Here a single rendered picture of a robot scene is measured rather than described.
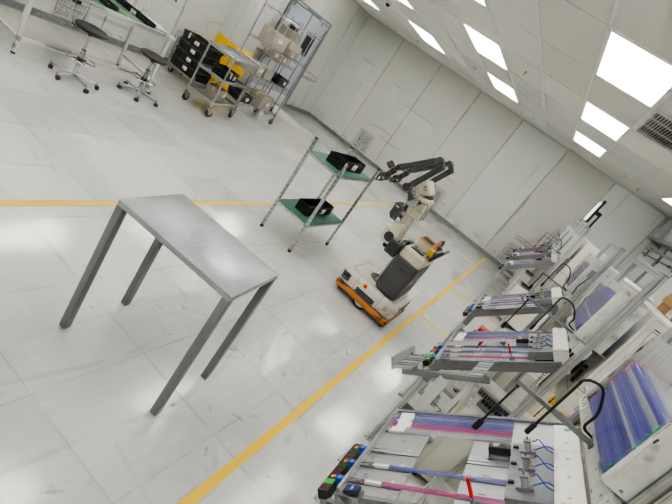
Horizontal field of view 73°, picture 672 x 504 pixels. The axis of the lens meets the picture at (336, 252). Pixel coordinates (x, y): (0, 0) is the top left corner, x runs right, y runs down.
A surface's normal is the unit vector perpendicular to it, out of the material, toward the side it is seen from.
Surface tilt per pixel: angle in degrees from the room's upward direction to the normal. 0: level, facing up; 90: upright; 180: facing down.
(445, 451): 90
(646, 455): 90
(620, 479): 90
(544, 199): 90
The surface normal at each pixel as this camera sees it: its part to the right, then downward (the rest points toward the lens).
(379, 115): -0.43, 0.10
